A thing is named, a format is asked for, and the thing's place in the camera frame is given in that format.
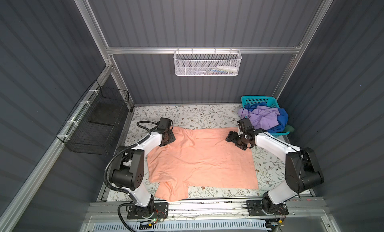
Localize peach orange t-shirt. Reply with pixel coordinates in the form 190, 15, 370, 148
147, 127, 259, 202

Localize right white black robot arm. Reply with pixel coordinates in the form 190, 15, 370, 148
226, 118, 325, 215

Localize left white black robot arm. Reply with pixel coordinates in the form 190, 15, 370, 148
103, 118, 176, 209

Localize purple t-shirt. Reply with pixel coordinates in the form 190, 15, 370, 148
238, 105, 281, 131

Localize floral patterned table mat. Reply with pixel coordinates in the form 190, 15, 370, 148
121, 103, 285, 199

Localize blue t-shirt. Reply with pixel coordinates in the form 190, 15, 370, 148
244, 102, 289, 134

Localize dark green garment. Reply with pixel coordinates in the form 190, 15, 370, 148
284, 125, 295, 133

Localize teal plastic laundry basket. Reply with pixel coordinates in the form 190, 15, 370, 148
241, 95, 289, 137

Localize white bottle in basket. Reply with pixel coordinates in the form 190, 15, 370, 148
217, 65, 239, 73

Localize white ventilation grille strip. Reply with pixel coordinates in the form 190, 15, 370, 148
91, 219, 268, 232

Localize white wire mesh basket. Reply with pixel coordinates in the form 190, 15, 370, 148
173, 49, 242, 76

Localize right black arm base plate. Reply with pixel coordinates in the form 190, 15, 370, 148
245, 200, 289, 217

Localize black wire basket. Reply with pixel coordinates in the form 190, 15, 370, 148
57, 81, 130, 156

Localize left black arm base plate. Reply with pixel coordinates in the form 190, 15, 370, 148
126, 202, 169, 220

